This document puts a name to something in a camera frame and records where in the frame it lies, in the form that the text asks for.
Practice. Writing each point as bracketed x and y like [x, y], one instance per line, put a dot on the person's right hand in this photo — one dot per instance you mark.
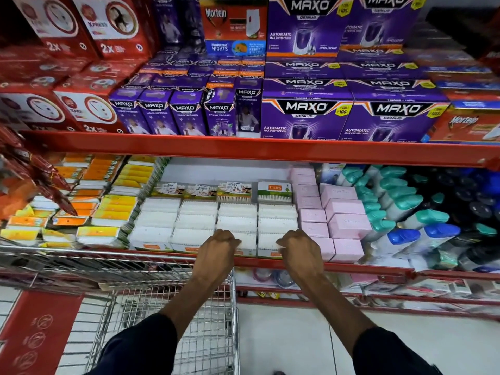
[302, 257]

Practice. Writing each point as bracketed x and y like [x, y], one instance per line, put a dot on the person's left hand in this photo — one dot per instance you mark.
[213, 257]

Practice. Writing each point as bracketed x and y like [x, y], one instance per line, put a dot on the person's right fingers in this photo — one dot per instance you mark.
[285, 242]

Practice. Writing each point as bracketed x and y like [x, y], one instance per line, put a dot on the person's left fingers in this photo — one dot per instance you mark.
[231, 240]

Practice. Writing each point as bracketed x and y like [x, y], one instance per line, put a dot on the clear cotton swab box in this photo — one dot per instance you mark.
[269, 244]
[248, 242]

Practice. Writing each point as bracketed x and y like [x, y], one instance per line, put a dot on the person's left forearm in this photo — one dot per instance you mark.
[187, 304]

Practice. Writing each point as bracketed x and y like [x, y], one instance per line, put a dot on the person's right forearm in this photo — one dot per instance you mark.
[332, 308]

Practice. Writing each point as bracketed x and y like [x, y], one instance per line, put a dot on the rows of cotton swab packs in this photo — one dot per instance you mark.
[187, 222]

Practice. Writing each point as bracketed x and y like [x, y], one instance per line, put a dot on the flower print cotton swab box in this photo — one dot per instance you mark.
[234, 191]
[168, 189]
[201, 191]

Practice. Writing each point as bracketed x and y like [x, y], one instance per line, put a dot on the green label cotton swab box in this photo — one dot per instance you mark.
[274, 190]

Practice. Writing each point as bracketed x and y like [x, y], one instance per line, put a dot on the stack of pink boxes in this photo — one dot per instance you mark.
[336, 218]

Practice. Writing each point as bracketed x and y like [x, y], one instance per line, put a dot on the red metal shelf rack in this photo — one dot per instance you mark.
[273, 150]

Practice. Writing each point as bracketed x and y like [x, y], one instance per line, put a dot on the blue capped white bottle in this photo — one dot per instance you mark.
[433, 236]
[394, 240]

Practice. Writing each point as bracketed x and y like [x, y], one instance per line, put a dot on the row of teal capped bottles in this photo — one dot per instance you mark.
[390, 199]

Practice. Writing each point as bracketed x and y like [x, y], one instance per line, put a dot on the packets on low shelf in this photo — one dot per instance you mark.
[390, 287]

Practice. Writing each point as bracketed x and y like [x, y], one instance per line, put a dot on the rows of yellow orange packets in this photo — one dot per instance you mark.
[90, 199]

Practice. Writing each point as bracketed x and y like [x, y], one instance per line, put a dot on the rows of small purple boxes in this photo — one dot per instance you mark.
[191, 97]

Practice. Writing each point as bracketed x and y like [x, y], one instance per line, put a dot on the stack of large purple boxes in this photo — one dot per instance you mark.
[351, 74]

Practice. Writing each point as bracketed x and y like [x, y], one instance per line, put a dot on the group of dark bottles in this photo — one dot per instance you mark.
[468, 206]

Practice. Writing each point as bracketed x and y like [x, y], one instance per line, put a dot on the hanging red foil packets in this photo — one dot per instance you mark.
[35, 171]

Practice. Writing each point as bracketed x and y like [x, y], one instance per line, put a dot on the red cart seat flap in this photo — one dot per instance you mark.
[37, 328]

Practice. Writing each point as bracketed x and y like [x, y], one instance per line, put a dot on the orange red repellent box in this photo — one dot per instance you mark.
[233, 25]

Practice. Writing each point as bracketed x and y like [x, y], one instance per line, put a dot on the stack of flat red boxes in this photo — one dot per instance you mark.
[465, 113]

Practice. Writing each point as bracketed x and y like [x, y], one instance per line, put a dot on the stack of red white boxes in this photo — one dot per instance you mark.
[66, 62]

